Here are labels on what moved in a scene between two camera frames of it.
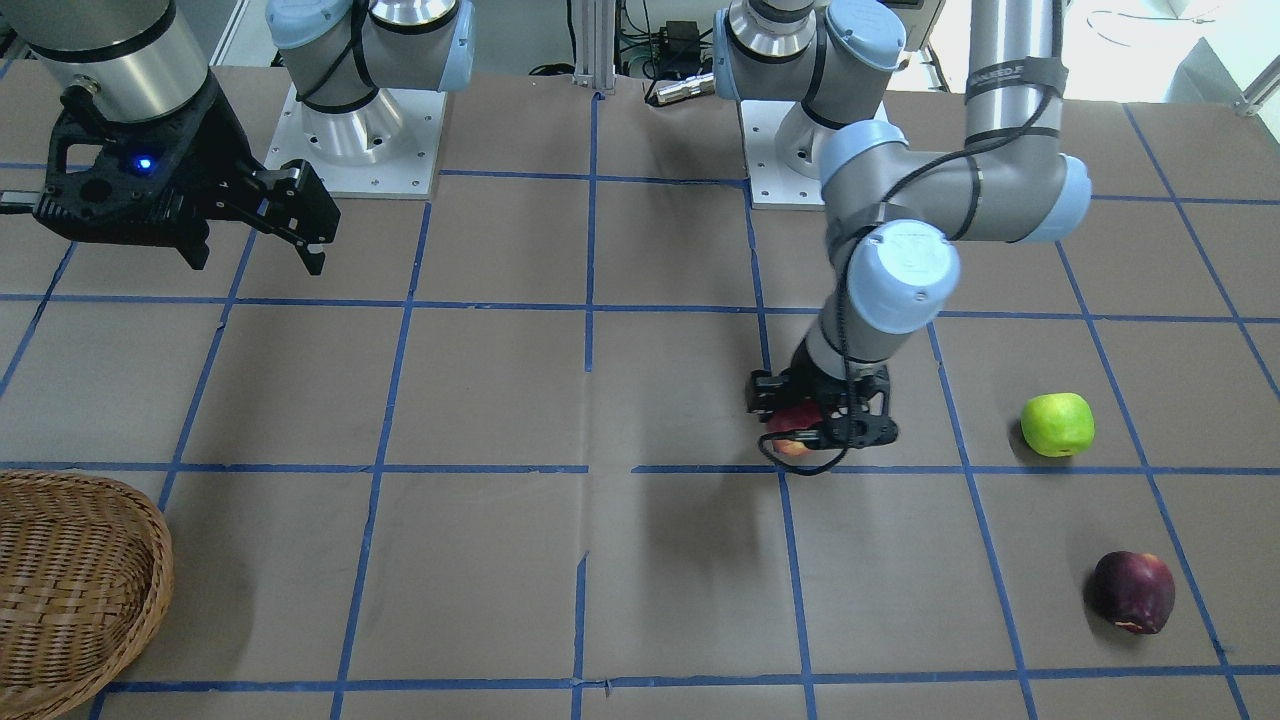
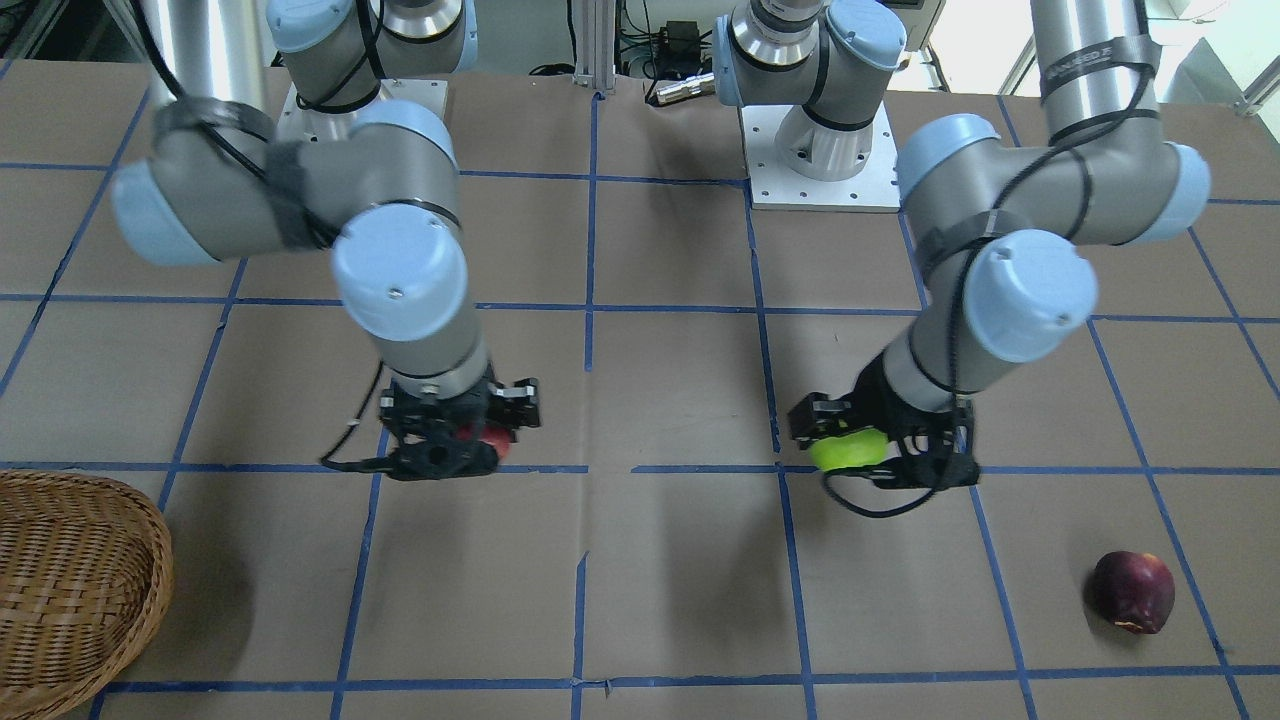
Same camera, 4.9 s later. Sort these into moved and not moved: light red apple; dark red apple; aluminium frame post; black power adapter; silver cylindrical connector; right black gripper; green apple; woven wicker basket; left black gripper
Moved: green apple; right black gripper; left black gripper; light red apple
Not moved: woven wicker basket; dark red apple; aluminium frame post; black power adapter; silver cylindrical connector
